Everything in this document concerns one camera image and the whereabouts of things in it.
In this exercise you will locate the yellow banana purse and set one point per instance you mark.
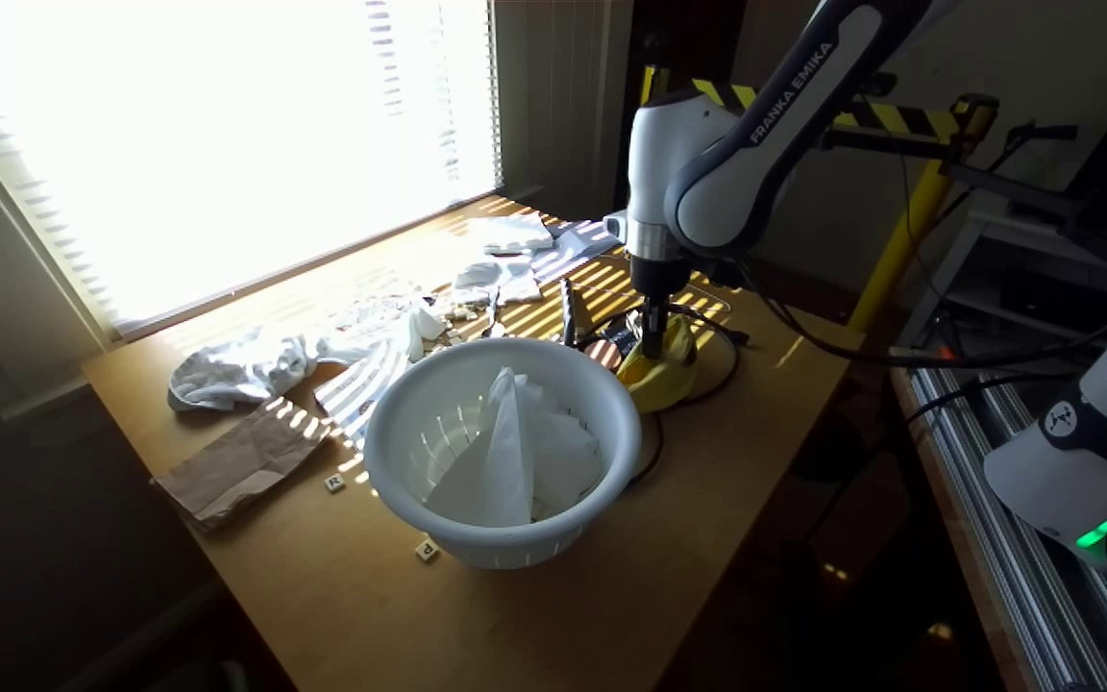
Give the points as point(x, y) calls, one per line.
point(667, 379)

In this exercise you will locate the white crumpled cloth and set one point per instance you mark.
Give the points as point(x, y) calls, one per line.
point(240, 374)

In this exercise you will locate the white folded cloth far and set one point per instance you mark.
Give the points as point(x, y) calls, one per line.
point(521, 256)

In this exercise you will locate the white plastic bowl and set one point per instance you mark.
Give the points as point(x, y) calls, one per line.
point(437, 409)

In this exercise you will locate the striped white cloth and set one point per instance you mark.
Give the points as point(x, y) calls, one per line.
point(377, 361)

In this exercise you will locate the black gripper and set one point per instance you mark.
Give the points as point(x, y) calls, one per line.
point(655, 284)

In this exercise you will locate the brown paper napkin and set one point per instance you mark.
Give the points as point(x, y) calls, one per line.
point(243, 463)

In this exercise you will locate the white paper in bowl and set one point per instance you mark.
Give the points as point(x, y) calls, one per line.
point(530, 463)

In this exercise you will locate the yellow black barrier stand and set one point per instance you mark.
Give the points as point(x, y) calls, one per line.
point(940, 135)

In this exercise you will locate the small letter tile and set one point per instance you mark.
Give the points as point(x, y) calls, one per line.
point(335, 484)
point(428, 553)

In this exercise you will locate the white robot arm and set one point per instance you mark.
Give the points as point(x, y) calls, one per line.
point(704, 183)

